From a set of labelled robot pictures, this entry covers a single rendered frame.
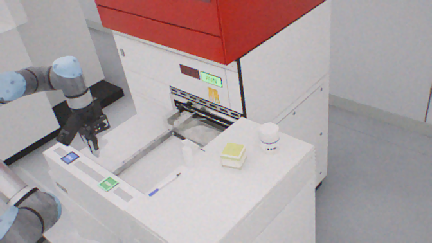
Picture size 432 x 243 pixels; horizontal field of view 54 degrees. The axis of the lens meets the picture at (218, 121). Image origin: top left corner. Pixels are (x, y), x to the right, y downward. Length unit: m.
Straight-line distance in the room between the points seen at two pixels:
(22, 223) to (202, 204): 0.54
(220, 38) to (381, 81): 1.84
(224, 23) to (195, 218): 0.68
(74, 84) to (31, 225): 0.45
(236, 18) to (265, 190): 0.62
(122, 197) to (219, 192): 0.34
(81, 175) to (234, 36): 0.77
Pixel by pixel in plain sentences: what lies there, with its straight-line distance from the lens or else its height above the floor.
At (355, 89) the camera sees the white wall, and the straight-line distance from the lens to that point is 3.33.
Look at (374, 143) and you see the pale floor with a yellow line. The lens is 3.16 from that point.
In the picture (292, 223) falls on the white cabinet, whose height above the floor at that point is 0.69.
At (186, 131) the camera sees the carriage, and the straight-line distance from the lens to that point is 1.88.
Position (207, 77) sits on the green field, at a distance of 1.79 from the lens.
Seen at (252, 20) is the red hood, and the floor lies 1.34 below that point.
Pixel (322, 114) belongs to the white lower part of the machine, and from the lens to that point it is 2.40.
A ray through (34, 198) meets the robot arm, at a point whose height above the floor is 1.06.
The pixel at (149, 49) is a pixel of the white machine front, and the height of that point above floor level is 1.14.
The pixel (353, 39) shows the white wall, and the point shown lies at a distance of 3.15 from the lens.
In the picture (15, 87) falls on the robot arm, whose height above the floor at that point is 1.47.
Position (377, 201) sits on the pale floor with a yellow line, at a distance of 2.75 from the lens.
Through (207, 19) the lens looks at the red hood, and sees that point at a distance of 1.57.
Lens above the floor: 1.99
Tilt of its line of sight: 36 degrees down
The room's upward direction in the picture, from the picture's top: 9 degrees counter-clockwise
